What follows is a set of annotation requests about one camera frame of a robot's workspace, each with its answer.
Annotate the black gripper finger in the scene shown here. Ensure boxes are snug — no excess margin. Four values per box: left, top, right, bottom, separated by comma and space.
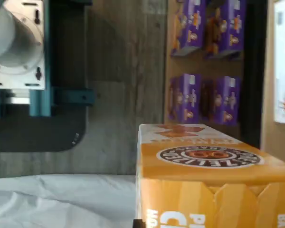
132, 218, 146, 228

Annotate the yellow and white cracker box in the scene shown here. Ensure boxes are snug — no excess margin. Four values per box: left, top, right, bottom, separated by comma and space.
135, 123, 285, 228

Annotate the purple snack box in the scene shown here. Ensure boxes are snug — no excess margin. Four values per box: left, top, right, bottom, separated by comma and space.
168, 73, 203, 124
205, 0, 247, 60
201, 75, 242, 126
170, 0, 207, 57

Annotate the black metal shelf rack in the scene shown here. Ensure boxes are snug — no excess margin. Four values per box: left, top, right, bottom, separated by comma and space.
237, 0, 269, 152

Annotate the blue and white cracker box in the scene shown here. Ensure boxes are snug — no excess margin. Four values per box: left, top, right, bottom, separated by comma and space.
274, 0, 285, 124

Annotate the white fabric curtain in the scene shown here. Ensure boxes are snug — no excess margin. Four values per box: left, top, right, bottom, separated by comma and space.
0, 174, 138, 228

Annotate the white square mounting plate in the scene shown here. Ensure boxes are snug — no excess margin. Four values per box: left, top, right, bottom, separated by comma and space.
0, 0, 47, 91

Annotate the teal metal mounting frame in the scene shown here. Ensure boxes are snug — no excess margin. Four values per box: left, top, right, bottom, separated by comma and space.
0, 0, 96, 117

